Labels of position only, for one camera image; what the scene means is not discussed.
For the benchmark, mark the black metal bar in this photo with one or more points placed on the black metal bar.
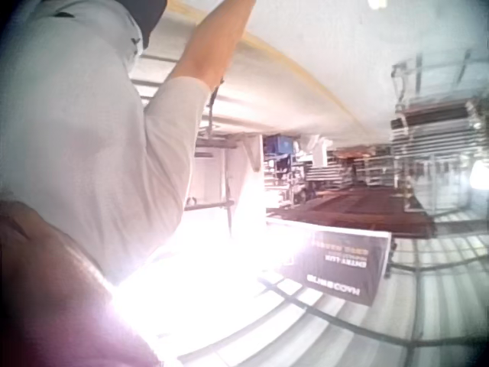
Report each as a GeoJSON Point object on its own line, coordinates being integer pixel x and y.
{"type": "Point", "coordinates": [210, 205]}

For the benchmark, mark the blue crate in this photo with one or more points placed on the blue crate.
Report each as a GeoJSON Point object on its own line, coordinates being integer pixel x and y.
{"type": "Point", "coordinates": [280, 144]}

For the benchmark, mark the cluttered background shelving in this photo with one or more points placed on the cluttered background shelving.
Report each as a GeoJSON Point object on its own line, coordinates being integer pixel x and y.
{"type": "Point", "coordinates": [324, 172]}

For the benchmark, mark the stack of brown boards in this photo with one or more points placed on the stack of brown boards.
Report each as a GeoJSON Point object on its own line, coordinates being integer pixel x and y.
{"type": "Point", "coordinates": [363, 210]}

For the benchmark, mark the black printed banner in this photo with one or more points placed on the black printed banner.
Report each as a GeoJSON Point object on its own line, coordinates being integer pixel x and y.
{"type": "Point", "coordinates": [344, 267]}

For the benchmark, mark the metal storage rack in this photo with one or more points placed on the metal storage rack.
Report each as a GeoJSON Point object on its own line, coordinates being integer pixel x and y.
{"type": "Point", "coordinates": [439, 122]}

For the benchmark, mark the white wall bracket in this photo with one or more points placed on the white wall bracket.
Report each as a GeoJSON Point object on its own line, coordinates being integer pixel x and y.
{"type": "Point", "coordinates": [254, 153]}

